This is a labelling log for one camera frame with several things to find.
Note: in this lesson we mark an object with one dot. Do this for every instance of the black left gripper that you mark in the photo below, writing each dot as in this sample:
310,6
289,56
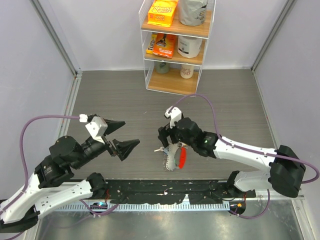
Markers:
124,147

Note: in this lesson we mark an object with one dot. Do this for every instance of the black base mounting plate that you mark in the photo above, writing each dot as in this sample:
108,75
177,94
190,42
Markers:
168,192

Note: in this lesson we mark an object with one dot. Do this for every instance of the slotted white cable duct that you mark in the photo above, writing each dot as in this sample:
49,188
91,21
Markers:
185,206

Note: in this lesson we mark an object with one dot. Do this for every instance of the white patterned cup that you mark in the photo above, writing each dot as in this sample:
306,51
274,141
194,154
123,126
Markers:
186,71

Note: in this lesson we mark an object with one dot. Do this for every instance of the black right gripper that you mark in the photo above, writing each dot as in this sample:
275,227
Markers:
164,131

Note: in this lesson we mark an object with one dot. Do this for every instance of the grey white bag top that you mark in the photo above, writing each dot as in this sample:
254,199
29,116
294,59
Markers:
192,12

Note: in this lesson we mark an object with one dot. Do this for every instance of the orange snack box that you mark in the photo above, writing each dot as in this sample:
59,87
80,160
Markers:
161,13
164,45

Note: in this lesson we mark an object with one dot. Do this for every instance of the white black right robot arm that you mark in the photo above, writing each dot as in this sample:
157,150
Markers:
276,169

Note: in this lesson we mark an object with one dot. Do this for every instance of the white wire wooden shelf rack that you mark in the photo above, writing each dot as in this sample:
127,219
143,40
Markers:
172,82

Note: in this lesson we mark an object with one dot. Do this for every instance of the white bag middle shelf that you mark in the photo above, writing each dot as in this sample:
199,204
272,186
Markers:
189,47

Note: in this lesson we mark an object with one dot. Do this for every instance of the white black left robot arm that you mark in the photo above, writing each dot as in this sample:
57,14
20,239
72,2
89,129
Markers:
39,195

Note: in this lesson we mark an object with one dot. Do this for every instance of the aluminium frame rail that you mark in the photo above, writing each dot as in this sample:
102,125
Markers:
52,89

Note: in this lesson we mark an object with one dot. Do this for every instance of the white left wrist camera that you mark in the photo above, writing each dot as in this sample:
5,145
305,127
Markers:
97,128

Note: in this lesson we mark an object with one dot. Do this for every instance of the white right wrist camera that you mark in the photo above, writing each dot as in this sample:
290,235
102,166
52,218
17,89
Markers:
174,114

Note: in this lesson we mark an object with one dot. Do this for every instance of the yellow black candy box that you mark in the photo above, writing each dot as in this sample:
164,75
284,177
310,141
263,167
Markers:
150,48

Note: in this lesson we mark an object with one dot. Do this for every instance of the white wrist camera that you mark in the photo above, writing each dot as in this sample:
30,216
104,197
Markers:
174,114
97,128

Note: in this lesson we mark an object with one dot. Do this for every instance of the red handled metal key organizer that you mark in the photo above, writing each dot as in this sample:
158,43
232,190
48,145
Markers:
175,156

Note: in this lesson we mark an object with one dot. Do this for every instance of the orange snack box middle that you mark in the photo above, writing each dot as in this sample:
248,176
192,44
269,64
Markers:
164,45

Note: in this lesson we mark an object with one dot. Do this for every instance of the orange snack box top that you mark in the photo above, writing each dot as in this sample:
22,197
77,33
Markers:
161,13

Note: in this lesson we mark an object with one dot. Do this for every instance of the grey green mug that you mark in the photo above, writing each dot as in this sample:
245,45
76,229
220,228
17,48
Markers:
161,67

